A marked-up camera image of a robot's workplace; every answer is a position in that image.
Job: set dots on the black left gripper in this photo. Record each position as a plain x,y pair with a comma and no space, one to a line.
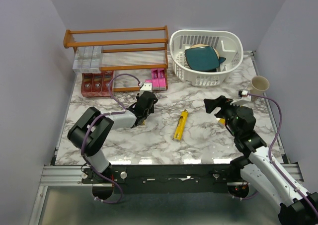
152,110

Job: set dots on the white plastic basket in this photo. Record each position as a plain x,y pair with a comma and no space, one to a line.
226,43

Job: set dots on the teal square plate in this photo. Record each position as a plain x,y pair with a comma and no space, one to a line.
202,59

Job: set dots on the beige round plate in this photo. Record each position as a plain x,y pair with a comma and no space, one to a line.
204,45

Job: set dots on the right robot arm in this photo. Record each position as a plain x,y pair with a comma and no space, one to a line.
257,166

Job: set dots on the orange wooden three-tier shelf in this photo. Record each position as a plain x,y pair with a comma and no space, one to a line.
134,51

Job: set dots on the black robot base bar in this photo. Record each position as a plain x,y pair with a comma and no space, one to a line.
168,179

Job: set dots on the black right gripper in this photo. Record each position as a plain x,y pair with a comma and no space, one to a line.
222,101

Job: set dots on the red 3D toothpaste box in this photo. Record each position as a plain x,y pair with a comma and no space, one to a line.
96,85
86,85
107,85

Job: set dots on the silver toothpaste box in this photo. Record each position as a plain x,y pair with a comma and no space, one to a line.
86,61
77,64
96,59

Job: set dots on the beige ceramic mug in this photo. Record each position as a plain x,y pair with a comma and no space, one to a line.
258,85

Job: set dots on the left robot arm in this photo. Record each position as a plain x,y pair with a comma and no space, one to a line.
91,130

